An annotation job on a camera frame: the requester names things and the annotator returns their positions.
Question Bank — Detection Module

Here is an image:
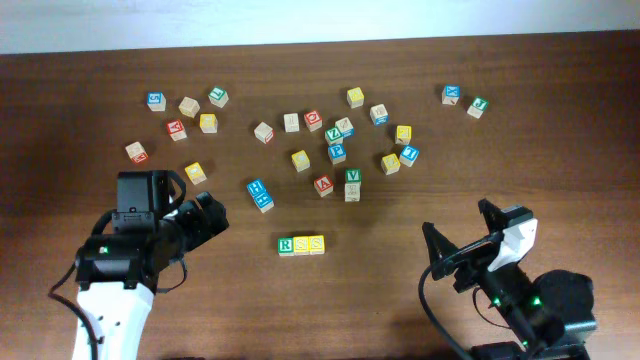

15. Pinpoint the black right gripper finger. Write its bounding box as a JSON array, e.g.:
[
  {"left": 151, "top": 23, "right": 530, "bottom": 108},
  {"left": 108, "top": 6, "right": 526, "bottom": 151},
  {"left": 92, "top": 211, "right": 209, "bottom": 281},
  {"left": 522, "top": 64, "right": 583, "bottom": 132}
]
[
  {"left": 422, "top": 222, "right": 459, "bottom": 280},
  {"left": 478, "top": 198, "right": 505, "bottom": 234}
]

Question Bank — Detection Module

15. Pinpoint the green R wooden block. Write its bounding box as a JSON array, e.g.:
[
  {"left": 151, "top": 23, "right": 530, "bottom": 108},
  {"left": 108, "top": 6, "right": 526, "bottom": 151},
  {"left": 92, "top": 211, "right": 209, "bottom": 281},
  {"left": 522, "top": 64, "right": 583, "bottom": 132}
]
[{"left": 277, "top": 237, "right": 295, "bottom": 257}]

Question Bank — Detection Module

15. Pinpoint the yellow S wooden block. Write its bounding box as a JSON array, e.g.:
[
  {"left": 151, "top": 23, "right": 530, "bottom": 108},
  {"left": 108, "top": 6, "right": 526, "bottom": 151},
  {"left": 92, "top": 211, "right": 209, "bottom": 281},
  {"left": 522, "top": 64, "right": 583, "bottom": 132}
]
[{"left": 293, "top": 236, "right": 310, "bottom": 256}]

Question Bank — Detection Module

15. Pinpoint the yellow plain wooden block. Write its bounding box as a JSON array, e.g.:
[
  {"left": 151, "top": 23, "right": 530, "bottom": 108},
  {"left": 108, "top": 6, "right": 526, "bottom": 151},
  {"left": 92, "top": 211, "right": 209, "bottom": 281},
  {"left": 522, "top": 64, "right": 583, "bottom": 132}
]
[{"left": 309, "top": 235, "right": 326, "bottom": 255}]

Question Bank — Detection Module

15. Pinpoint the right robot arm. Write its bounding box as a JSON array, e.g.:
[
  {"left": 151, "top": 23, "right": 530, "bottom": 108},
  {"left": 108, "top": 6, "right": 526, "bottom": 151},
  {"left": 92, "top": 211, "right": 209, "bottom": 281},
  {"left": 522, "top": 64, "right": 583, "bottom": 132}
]
[{"left": 418, "top": 199, "right": 597, "bottom": 359}]

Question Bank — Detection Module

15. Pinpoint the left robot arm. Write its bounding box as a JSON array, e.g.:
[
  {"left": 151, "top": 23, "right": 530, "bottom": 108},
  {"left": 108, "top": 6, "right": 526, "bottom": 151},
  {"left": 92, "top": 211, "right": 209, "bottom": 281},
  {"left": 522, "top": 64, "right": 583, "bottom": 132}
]
[{"left": 73, "top": 170, "right": 229, "bottom": 359}]

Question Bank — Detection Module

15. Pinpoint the yellow tilted wooden block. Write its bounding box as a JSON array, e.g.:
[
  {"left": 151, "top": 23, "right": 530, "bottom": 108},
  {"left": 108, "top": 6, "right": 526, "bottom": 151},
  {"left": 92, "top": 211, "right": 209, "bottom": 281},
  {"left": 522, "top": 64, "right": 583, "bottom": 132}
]
[{"left": 185, "top": 162, "right": 207, "bottom": 185}]

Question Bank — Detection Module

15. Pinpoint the snail drawing wooden block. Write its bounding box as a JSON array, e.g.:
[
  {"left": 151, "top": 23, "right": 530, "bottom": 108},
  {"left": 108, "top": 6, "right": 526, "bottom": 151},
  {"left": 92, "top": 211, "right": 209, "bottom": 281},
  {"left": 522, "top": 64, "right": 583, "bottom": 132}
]
[{"left": 247, "top": 179, "right": 266, "bottom": 198}]

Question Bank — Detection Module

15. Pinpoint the blue T wooden block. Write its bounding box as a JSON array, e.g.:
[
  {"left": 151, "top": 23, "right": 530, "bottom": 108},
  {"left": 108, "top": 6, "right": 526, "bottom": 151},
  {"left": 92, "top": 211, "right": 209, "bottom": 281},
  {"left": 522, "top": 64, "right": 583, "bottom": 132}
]
[{"left": 253, "top": 192, "right": 274, "bottom": 213}]

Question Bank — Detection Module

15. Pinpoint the red side wooden block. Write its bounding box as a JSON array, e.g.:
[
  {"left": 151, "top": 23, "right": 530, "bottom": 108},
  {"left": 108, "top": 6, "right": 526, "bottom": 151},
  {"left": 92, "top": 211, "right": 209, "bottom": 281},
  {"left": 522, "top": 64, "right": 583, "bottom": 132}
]
[{"left": 125, "top": 142, "right": 149, "bottom": 164}]

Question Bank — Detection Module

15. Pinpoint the red K wooden block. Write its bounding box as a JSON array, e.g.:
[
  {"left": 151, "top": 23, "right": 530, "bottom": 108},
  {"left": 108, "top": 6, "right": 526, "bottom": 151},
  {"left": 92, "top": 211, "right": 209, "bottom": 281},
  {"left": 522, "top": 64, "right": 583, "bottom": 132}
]
[{"left": 166, "top": 120, "right": 187, "bottom": 141}]

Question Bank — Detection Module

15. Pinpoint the yellow E wooden block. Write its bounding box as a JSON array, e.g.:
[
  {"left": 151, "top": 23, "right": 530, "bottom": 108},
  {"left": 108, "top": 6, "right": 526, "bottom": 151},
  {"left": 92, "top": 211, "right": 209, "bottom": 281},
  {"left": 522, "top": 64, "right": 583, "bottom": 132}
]
[{"left": 381, "top": 153, "right": 401, "bottom": 175}]

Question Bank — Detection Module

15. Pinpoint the blue I leaf wooden block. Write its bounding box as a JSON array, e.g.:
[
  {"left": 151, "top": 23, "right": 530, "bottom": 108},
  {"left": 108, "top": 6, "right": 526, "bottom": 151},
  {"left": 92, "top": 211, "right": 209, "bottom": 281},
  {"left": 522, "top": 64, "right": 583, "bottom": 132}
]
[{"left": 399, "top": 145, "right": 420, "bottom": 167}]

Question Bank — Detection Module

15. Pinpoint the yellow left wooden block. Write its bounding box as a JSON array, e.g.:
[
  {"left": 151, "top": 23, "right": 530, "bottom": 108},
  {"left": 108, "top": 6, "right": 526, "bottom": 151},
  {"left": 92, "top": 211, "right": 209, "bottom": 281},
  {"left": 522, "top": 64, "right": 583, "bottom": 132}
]
[{"left": 199, "top": 113, "right": 218, "bottom": 134}]

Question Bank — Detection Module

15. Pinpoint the plain drawing wooden block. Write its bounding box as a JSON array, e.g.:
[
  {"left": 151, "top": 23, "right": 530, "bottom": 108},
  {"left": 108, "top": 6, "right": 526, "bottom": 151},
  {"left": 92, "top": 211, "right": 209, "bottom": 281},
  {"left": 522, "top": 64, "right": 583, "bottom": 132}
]
[{"left": 344, "top": 183, "right": 361, "bottom": 202}]

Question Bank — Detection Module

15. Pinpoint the red I wooden block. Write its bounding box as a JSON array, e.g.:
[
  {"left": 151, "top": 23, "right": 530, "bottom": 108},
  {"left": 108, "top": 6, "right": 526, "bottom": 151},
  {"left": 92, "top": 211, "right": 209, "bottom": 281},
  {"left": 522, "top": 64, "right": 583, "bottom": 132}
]
[{"left": 254, "top": 122, "right": 274, "bottom": 144}]

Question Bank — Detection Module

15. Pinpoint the green V wooden block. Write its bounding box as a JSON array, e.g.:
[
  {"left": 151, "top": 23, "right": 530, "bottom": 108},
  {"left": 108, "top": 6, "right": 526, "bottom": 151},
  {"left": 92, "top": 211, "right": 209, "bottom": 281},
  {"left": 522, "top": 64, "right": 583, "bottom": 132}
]
[{"left": 345, "top": 168, "right": 362, "bottom": 183}]

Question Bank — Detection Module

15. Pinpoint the plain tan wooden block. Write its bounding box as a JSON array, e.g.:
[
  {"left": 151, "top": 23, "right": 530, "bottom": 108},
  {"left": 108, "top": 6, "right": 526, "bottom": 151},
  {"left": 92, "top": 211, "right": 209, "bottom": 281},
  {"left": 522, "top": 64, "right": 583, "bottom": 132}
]
[{"left": 179, "top": 96, "right": 200, "bottom": 118}]

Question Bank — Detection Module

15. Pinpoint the green J wooden block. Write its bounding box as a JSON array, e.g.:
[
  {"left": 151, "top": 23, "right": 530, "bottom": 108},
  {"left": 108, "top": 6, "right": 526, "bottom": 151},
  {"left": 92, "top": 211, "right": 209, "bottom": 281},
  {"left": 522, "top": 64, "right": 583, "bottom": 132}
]
[{"left": 467, "top": 97, "right": 489, "bottom": 119}]

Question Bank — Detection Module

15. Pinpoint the yellow C wooden block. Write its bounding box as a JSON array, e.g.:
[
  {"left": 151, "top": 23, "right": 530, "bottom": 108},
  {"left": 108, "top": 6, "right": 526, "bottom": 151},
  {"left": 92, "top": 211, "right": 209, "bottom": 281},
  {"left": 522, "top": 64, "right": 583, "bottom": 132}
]
[{"left": 291, "top": 150, "right": 310, "bottom": 172}]

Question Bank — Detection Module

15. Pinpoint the yellow top wooden block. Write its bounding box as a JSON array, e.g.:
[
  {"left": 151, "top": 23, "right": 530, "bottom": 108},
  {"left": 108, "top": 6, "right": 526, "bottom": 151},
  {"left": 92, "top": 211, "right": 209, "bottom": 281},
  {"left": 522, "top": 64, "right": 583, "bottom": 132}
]
[{"left": 395, "top": 125, "right": 412, "bottom": 145}]

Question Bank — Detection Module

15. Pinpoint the blue S wooden block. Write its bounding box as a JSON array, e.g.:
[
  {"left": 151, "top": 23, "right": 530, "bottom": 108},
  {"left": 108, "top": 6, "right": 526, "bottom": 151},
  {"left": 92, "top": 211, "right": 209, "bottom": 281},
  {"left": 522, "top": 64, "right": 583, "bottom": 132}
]
[{"left": 146, "top": 92, "right": 166, "bottom": 112}]

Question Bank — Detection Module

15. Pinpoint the green L far wooden block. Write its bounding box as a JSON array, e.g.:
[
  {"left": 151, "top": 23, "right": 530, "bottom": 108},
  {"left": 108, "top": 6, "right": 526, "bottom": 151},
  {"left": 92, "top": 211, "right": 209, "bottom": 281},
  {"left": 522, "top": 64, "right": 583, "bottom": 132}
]
[{"left": 208, "top": 86, "right": 229, "bottom": 108}]

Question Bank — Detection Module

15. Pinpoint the red A wooden block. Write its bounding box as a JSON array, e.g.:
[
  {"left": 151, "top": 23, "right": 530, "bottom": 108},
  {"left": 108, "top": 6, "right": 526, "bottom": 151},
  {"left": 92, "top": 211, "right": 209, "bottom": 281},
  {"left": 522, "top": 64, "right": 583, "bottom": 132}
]
[{"left": 313, "top": 175, "right": 334, "bottom": 197}]

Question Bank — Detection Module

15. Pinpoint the blue X wooden block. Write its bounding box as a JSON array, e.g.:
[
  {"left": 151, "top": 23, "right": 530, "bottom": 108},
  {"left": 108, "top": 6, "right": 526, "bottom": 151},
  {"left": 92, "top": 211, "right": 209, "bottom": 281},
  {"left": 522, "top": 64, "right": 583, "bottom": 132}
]
[{"left": 441, "top": 84, "right": 461, "bottom": 105}]

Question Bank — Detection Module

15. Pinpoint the blue P wooden block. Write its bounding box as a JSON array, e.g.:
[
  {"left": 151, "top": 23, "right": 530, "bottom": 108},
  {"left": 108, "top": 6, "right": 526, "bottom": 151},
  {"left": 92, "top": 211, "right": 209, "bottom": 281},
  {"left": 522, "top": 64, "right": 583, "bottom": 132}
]
[{"left": 328, "top": 144, "right": 346, "bottom": 165}]

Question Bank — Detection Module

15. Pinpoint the blue D wooden block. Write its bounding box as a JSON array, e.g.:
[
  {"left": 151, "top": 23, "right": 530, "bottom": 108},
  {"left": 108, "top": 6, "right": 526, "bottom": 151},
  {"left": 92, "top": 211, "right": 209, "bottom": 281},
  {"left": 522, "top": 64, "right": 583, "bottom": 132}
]
[{"left": 370, "top": 104, "right": 389, "bottom": 126}]

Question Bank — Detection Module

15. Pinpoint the red O wooden block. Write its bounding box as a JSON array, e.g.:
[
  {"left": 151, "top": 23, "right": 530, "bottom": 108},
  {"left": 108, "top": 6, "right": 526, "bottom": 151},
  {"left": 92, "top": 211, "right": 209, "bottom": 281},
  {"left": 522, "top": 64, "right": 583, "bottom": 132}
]
[{"left": 304, "top": 110, "right": 323, "bottom": 132}]

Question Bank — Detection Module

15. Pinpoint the green Z wooden block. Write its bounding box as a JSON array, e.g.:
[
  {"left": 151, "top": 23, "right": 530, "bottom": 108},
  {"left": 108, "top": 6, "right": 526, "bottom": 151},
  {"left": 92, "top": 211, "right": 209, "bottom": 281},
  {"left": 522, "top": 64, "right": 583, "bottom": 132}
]
[{"left": 325, "top": 127, "right": 343, "bottom": 146}]

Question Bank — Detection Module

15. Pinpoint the blue L feather wooden block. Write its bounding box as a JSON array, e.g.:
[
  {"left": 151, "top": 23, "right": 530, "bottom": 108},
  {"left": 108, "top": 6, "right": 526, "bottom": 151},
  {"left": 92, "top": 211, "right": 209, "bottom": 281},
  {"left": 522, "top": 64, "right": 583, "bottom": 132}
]
[{"left": 335, "top": 117, "right": 354, "bottom": 138}]

